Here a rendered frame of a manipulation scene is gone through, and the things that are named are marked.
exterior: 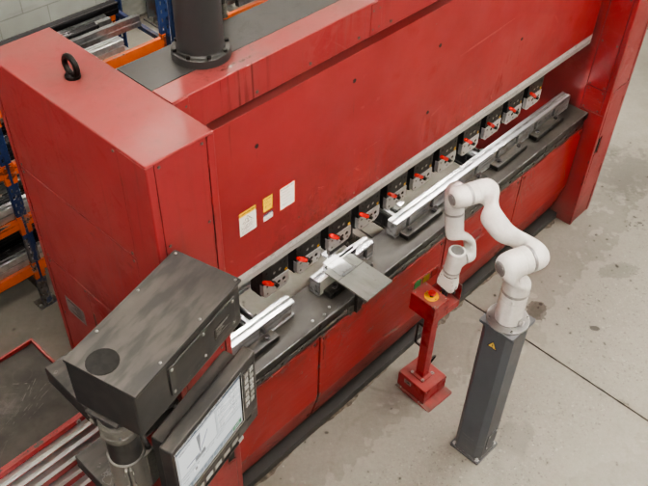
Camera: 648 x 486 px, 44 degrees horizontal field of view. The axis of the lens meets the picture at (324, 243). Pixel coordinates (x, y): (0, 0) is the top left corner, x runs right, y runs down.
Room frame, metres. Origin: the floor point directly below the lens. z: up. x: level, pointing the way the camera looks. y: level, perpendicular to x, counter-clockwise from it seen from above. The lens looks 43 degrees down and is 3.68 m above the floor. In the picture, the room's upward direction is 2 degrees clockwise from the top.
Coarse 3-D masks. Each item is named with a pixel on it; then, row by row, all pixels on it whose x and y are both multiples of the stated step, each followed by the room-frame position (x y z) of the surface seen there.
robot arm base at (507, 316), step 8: (504, 296) 2.35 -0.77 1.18; (496, 304) 2.46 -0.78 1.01; (504, 304) 2.34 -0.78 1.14; (512, 304) 2.33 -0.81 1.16; (520, 304) 2.33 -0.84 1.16; (488, 312) 2.41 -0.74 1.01; (496, 312) 2.38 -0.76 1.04; (504, 312) 2.34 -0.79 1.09; (512, 312) 2.33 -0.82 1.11; (520, 312) 2.33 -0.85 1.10; (488, 320) 2.36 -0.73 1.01; (496, 320) 2.36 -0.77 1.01; (504, 320) 2.33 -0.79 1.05; (512, 320) 2.32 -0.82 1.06; (520, 320) 2.34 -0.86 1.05; (528, 320) 2.37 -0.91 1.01; (496, 328) 2.32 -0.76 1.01; (504, 328) 2.32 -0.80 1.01; (512, 328) 2.32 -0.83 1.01; (520, 328) 2.32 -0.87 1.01
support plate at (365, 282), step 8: (344, 256) 2.74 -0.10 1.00; (352, 256) 2.74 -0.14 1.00; (352, 264) 2.69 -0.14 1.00; (360, 264) 2.69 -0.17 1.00; (328, 272) 2.64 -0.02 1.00; (352, 272) 2.64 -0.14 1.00; (360, 272) 2.64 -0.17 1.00; (368, 272) 2.64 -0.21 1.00; (376, 272) 2.65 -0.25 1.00; (336, 280) 2.59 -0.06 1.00; (344, 280) 2.59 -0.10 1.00; (352, 280) 2.59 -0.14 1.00; (360, 280) 2.59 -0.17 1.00; (368, 280) 2.60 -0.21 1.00; (376, 280) 2.60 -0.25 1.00; (384, 280) 2.60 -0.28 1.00; (352, 288) 2.54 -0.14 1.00; (360, 288) 2.54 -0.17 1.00; (368, 288) 2.54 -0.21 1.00; (376, 288) 2.54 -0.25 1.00; (360, 296) 2.49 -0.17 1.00; (368, 296) 2.49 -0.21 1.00
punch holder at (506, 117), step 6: (516, 96) 3.71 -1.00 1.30; (522, 96) 3.76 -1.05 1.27; (504, 102) 3.67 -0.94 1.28; (510, 102) 3.68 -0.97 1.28; (516, 102) 3.72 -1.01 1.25; (504, 108) 3.67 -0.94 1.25; (516, 108) 3.73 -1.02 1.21; (504, 114) 3.66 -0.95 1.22; (510, 114) 3.69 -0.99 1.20; (516, 114) 3.74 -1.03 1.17; (504, 120) 3.66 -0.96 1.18; (510, 120) 3.70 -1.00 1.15
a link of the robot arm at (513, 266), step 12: (504, 252) 2.39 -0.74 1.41; (516, 252) 2.37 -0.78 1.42; (528, 252) 2.37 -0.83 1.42; (504, 264) 2.32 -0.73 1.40; (516, 264) 2.31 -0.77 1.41; (528, 264) 2.33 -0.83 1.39; (504, 276) 2.30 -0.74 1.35; (516, 276) 2.30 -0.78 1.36; (504, 288) 2.36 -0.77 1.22; (516, 288) 2.32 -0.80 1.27; (528, 288) 2.34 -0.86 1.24; (516, 300) 2.33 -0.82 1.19
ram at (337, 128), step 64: (448, 0) 3.16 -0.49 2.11; (512, 0) 3.53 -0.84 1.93; (576, 0) 4.04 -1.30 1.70; (320, 64) 2.62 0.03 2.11; (384, 64) 2.84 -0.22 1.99; (448, 64) 3.19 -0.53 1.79; (512, 64) 3.63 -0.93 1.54; (256, 128) 2.32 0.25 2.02; (320, 128) 2.57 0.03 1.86; (384, 128) 2.87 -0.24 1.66; (448, 128) 3.25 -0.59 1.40; (256, 192) 2.31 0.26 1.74; (320, 192) 2.58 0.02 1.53; (256, 256) 2.30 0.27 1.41
